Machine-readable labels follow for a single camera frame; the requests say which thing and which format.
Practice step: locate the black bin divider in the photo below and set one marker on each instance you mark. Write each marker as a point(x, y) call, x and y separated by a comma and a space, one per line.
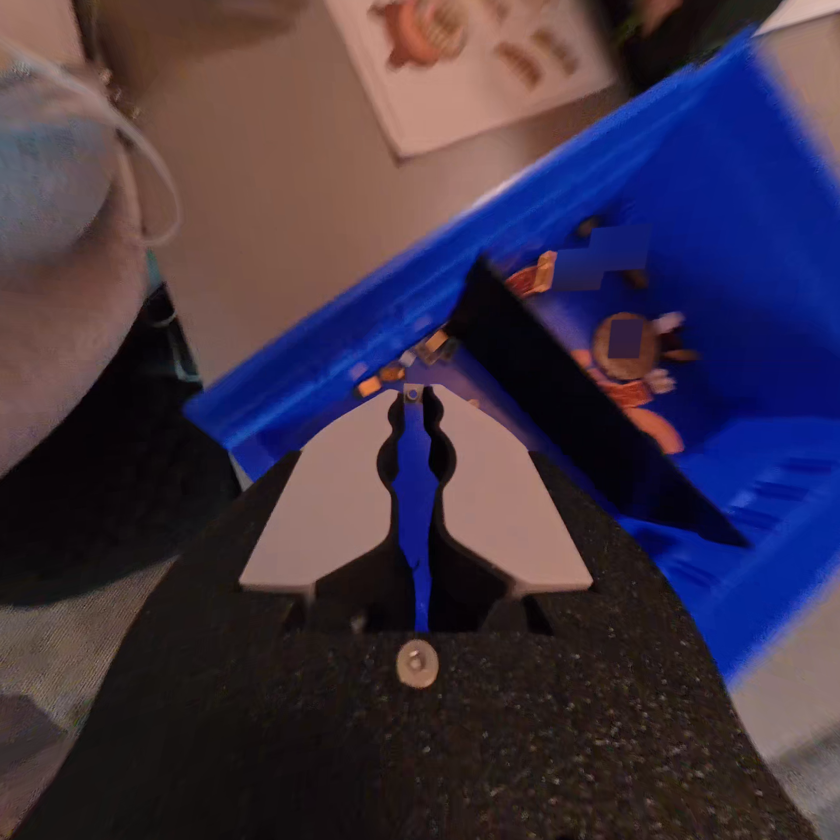
point(551, 381)

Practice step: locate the pile of brown bricks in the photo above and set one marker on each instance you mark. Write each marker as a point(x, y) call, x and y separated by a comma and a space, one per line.
point(630, 394)

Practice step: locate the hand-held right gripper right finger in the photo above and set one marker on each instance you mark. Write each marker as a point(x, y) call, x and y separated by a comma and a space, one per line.
point(512, 512)

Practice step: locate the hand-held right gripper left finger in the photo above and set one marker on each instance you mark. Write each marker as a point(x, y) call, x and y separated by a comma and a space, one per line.
point(315, 512)

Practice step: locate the brick set instruction booklet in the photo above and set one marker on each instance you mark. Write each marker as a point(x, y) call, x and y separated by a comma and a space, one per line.
point(446, 112)

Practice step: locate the blue plastic bin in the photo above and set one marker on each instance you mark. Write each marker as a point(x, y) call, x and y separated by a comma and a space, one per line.
point(761, 197)

